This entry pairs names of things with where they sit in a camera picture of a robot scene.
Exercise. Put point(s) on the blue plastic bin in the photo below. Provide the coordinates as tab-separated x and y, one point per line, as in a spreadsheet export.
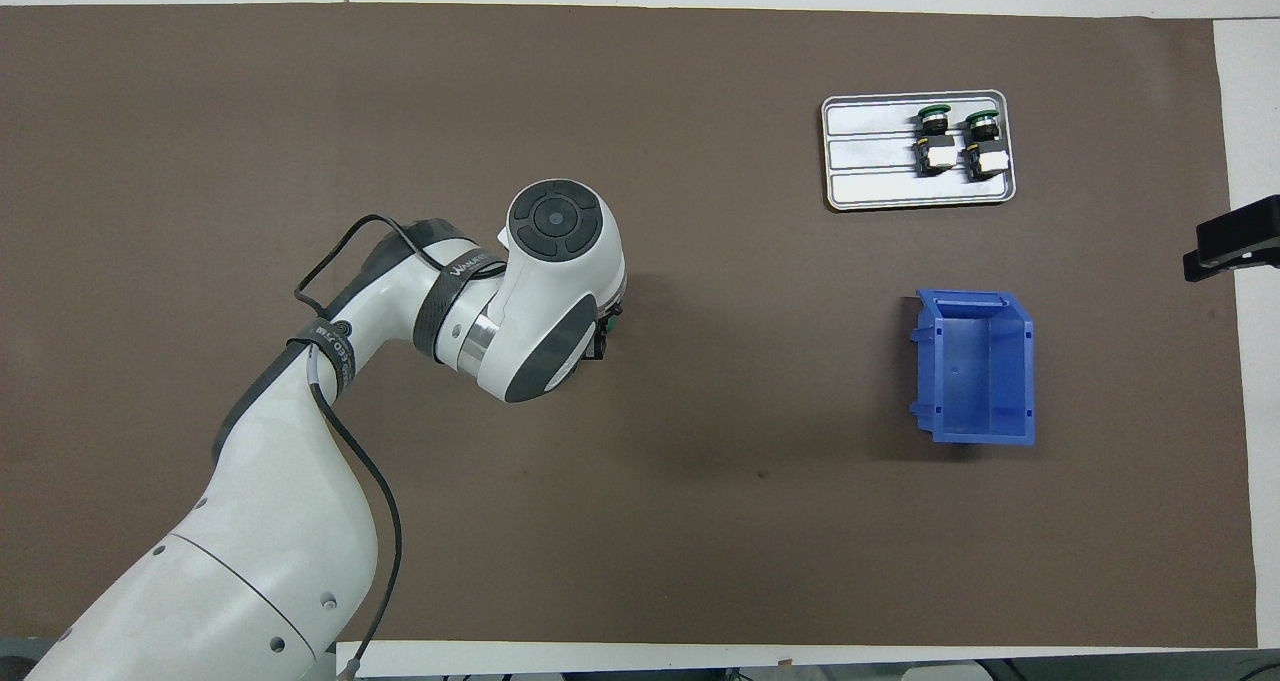
985	371

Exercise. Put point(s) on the grey metal tray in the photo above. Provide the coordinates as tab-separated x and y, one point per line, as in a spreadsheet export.
870	186

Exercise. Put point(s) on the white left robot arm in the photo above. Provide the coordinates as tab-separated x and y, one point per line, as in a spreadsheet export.
280	521

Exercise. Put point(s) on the brown paper mat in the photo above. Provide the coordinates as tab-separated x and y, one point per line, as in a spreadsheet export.
700	511

